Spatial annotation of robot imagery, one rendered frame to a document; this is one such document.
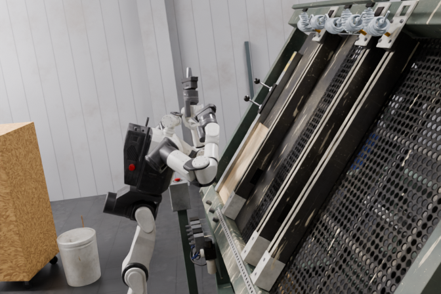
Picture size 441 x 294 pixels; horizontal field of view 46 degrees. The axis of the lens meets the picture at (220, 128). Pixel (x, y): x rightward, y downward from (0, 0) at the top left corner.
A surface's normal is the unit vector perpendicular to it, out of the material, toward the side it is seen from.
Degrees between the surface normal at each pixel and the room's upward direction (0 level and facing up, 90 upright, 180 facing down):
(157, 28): 90
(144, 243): 111
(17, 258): 90
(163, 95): 90
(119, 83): 90
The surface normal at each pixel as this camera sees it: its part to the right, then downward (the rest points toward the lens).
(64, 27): 0.06, 0.21
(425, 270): -0.85, -0.47
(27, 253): 0.98, -0.07
